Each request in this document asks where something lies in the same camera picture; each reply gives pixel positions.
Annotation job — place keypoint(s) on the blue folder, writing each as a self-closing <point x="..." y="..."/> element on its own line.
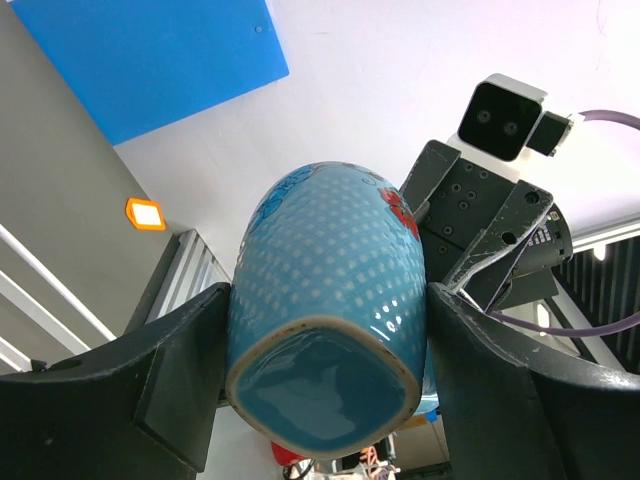
<point x="137" y="66"/>

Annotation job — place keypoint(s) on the aluminium frame rail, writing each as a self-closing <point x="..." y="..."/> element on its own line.
<point x="70" y="292"/>

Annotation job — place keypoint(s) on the light blue mug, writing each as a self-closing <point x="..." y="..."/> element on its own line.
<point x="327" y="318"/>

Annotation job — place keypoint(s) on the orange key tag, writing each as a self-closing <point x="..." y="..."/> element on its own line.
<point x="145" y="215"/>

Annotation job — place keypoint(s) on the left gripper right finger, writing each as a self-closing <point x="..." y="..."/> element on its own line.
<point x="514" y="408"/>

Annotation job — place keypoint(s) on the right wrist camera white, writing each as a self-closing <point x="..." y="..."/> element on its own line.
<point x="510" y="126"/>

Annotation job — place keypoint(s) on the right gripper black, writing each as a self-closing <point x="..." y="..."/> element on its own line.
<point x="484" y="237"/>

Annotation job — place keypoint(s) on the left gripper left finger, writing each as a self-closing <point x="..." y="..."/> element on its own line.
<point x="139" y="407"/>

